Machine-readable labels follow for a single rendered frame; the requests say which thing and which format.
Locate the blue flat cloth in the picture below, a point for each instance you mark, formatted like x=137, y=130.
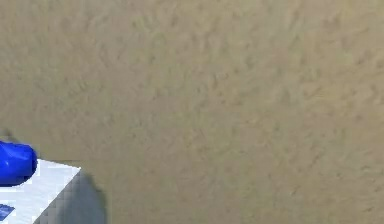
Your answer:
x=5, y=210

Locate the blue pillow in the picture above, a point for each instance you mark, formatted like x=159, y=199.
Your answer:
x=15, y=163

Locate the white bed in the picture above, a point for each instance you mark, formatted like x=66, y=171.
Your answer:
x=40, y=190

